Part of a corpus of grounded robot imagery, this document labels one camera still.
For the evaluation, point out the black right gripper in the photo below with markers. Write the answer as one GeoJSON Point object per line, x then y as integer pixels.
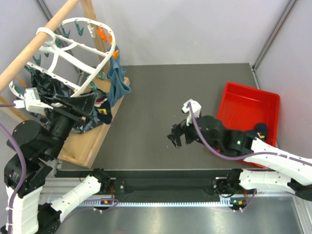
{"type": "Point", "coordinates": [178, 129]}

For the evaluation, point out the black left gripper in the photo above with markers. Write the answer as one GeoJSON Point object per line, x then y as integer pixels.
{"type": "Point", "coordinates": [78, 107]}

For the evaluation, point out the teal blue garment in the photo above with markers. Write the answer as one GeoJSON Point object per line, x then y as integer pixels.
{"type": "Point", "coordinates": [116, 75]}

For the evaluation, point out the white round clip hanger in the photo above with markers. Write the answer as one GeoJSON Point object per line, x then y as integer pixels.
{"type": "Point", "coordinates": [59, 46]}

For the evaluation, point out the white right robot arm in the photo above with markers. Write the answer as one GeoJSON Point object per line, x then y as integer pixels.
{"type": "Point", "coordinates": [284, 171]}

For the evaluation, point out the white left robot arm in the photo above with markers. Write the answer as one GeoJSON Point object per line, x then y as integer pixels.
{"type": "Point", "coordinates": [26, 172]}

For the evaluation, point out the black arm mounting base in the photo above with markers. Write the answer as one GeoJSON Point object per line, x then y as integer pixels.
{"type": "Point", "coordinates": [173, 188]}

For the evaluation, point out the dark leaf-print shorts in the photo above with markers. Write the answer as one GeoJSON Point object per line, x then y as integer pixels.
{"type": "Point", "coordinates": [48, 87]}

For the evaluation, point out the red plastic bin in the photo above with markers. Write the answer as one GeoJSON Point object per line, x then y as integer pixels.
{"type": "Point", "coordinates": [242, 107]}

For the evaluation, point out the wooden round rod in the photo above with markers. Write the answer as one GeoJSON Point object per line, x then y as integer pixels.
{"type": "Point", "coordinates": [18, 63]}

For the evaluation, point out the navy sock with yellow tag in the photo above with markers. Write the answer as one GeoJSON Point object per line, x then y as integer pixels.
{"type": "Point", "coordinates": [261, 131]}

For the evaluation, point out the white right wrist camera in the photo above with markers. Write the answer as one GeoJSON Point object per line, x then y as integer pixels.
{"type": "Point", "coordinates": [191, 108]}

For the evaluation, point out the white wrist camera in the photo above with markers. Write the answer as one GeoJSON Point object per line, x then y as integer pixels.
{"type": "Point", "coordinates": [191, 108]}
{"type": "Point", "coordinates": [31, 102]}

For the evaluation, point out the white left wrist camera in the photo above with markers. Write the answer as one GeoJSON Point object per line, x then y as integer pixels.
{"type": "Point", "coordinates": [31, 102]}

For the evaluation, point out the aluminium rail frame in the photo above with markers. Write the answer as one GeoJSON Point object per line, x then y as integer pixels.
{"type": "Point", "coordinates": [268, 190]}

